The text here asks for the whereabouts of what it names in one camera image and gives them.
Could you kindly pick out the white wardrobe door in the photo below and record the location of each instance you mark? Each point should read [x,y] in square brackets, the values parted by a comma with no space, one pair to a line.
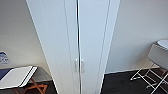
[95,40]
[53,40]

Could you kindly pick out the flat white board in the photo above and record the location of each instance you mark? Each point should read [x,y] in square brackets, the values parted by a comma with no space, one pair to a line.
[18,76]

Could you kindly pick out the white metal drying rack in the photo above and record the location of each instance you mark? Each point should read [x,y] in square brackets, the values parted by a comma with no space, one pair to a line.
[150,77]

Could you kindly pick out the round white table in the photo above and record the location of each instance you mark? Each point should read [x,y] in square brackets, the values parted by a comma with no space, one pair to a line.
[163,43]

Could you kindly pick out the blue plastic object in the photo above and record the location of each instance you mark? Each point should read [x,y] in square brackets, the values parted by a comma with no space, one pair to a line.
[2,74]

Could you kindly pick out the orange folding frame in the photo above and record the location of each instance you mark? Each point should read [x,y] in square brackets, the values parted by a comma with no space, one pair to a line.
[33,88]

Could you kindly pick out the white wall sign blue print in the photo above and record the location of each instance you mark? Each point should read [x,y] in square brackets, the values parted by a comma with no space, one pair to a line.
[3,57]

